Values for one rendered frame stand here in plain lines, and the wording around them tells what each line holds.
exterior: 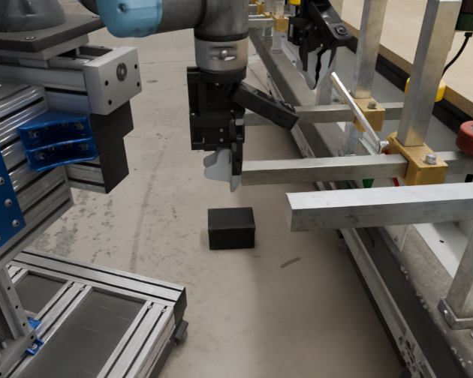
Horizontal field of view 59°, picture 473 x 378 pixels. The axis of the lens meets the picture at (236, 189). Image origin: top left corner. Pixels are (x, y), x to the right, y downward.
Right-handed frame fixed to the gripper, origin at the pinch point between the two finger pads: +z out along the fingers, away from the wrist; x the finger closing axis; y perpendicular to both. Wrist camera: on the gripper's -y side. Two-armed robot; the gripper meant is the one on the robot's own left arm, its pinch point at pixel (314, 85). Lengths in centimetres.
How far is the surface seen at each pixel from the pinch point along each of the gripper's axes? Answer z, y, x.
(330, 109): 3.3, -6.8, 0.3
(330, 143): 18.7, 3.6, -10.1
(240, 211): 77, 58, -12
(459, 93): -1.3, -20.9, -21.4
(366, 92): 1.0, -7.0, -9.2
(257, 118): 4.7, -1.4, 15.7
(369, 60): -6.2, -6.7, -8.5
